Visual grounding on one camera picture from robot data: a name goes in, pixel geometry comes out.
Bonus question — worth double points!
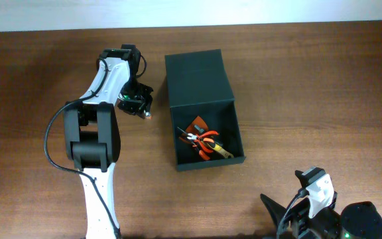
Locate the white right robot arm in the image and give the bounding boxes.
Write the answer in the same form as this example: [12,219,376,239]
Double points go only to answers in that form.
[260,194,382,239]

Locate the red black diagonal cutters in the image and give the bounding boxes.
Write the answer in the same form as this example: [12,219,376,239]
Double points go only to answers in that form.
[197,130,219,152]

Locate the socket set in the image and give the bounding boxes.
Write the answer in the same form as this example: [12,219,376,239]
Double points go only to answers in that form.
[144,112,152,119]

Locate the orange black needle-nose pliers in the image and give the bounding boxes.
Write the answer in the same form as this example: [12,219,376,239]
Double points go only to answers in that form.
[177,127,213,161]

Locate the black yellow ratchet screwdriver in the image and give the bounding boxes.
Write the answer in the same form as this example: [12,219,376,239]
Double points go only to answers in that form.
[194,125,228,158]

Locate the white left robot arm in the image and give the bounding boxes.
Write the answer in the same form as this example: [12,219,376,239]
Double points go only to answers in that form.
[62,44,153,238]

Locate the dark green open box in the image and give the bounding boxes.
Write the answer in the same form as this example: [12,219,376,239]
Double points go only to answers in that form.
[165,49,245,171]

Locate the orange spatula with wooden handle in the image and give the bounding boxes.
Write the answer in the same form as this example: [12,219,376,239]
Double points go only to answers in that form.
[177,116,234,161]

